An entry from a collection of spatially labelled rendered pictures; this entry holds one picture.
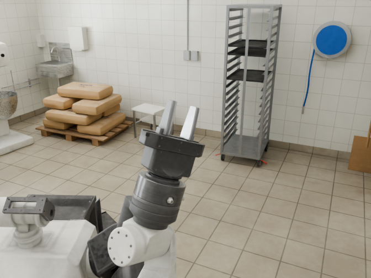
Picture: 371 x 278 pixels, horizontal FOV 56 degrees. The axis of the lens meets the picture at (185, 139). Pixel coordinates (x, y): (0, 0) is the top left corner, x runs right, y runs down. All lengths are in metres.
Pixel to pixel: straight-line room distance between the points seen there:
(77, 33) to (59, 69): 0.63
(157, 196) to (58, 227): 0.40
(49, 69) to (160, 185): 5.45
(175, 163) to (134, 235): 0.14
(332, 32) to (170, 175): 3.83
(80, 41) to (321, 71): 3.53
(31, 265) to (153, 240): 0.34
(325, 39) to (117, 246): 3.91
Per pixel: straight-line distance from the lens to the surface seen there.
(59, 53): 6.26
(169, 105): 0.59
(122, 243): 0.61
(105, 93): 5.02
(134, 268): 0.82
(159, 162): 0.59
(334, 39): 4.32
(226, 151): 4.25
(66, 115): 5.03
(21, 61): 6.24
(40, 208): 0.80
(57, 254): 0.85
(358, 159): 4.52
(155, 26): 5.12
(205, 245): 2.99
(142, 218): 0.60
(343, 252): 3.19
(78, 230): 0.91
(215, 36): 4.75
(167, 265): 0.68
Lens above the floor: 1.90
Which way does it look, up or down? 22 degrees down
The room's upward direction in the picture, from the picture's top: straight up
